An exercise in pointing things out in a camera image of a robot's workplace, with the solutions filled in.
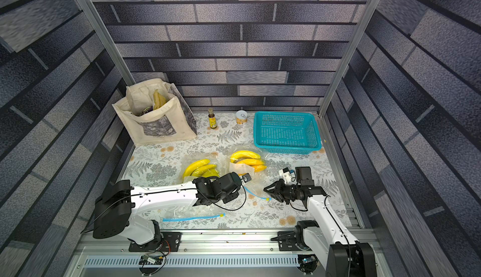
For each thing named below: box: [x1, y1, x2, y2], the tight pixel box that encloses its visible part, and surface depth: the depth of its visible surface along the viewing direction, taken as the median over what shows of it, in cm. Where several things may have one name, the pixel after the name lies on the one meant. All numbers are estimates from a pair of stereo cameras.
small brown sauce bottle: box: [207, 107, 218, 129], surface depth 109 cm
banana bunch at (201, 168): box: [184, 158, 220, 178], surface depth 90 cm
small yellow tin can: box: [235, 109, 249, 125], surface depth 115 cm
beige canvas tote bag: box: [111, 78, 198, 147], surface depth 97 cm
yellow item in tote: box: [152, 88, 167, 110], surface depth 97 cm
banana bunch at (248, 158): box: [229, 150, 267, 172], surface depth 93 cm
